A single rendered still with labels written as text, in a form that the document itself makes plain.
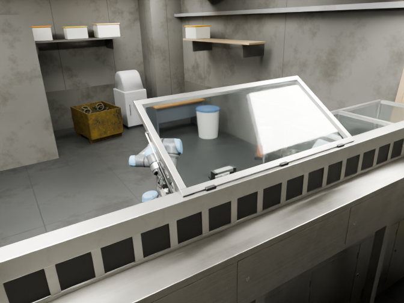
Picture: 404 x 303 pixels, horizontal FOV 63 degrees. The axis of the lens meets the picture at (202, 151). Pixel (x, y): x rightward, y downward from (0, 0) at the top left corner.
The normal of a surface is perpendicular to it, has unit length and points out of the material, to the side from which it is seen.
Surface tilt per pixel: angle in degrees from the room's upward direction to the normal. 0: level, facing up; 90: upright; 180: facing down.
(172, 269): 0
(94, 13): 90
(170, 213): 90
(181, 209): 90
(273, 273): 90
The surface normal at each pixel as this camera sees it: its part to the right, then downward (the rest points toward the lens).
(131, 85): 0.55, -0.03
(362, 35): -0.85, 0.22
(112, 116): 0.66, 0.26
